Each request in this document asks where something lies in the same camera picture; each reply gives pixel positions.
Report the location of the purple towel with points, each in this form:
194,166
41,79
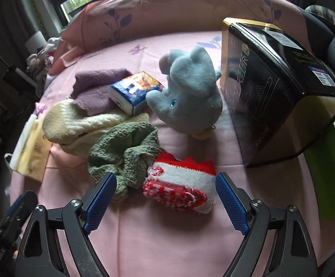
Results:
95,89

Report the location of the blue tissue pack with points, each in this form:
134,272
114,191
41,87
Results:
135,89

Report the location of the blue plush elephant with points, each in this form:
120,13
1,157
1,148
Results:
190,92

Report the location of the green waffle towel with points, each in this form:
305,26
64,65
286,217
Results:
121,150

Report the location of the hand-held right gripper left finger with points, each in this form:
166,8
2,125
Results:
99,205

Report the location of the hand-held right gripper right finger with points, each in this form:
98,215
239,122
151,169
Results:
232,205

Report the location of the red and white knitted pouch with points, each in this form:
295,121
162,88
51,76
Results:
184,179

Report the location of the black and gold box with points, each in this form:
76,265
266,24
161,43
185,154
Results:
271,92

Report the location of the cream knitted cloth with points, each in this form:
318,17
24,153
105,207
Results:
69,124

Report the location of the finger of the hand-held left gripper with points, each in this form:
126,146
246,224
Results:
17,216

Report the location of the striped cushion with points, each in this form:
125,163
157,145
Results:
329,13

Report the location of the yellow tissue pack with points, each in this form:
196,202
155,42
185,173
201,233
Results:
34,153

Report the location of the pile of clothes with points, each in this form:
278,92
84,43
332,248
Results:
39,63

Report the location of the white cylinder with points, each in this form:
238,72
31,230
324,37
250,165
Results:
35,41

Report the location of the pink printed bedsheet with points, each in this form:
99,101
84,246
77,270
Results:
170,236

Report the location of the pink pillow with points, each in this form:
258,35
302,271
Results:
170,11

